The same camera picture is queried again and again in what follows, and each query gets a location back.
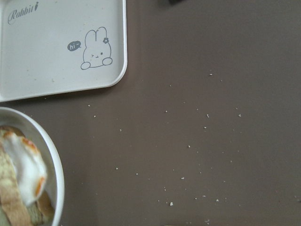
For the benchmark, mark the white round plate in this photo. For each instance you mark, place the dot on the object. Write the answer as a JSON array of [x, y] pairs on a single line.
[[55, 183]]

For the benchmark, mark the fried egg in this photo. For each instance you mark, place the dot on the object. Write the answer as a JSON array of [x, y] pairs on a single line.
[[30, 169]]

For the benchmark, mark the bread slice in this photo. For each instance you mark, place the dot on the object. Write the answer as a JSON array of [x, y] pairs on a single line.
[[41, 211], [10, 199]]

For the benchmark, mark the cream rabbit tray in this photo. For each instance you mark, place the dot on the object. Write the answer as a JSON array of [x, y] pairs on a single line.
[[58, 46]]

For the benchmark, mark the grey folded cloth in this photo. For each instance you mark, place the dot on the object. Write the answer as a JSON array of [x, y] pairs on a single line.
[[170, 2]]

